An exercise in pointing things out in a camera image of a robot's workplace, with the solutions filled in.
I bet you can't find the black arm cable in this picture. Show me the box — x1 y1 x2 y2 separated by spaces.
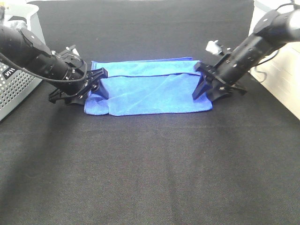
252 0 297 83
0 52 88 83

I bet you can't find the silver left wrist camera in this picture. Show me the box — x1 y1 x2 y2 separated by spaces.
52 45 82 63

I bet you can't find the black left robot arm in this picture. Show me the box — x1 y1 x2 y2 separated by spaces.
0 25 109 105

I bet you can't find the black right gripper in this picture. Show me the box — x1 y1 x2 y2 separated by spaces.
192 61 247 102

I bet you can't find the blue microfibre towel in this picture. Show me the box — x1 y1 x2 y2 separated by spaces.
84 57 212 116

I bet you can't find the white plastic storage box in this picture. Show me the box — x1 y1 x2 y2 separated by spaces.
249 0 300 118

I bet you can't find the grey towel in basket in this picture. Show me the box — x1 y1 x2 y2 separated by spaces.
4 20 28 30

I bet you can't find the grey perforated laundry basket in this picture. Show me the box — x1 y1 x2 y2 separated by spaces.
0 0 45 120

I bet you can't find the black table cover cloth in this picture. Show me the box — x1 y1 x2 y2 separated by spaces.
0 0 300 225

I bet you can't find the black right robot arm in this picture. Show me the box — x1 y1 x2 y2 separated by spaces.
192 9 300 102

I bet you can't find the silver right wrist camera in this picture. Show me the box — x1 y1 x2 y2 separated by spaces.
205 40 231 57

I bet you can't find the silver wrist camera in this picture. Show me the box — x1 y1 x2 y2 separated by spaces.
205 40 231 57
52 45 82 63

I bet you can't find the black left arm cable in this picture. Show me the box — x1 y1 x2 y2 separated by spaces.
0 52 88 83

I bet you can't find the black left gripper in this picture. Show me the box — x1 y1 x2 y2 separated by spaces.
48 60 109 105

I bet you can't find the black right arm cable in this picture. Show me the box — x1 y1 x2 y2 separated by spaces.
252 0 297 83

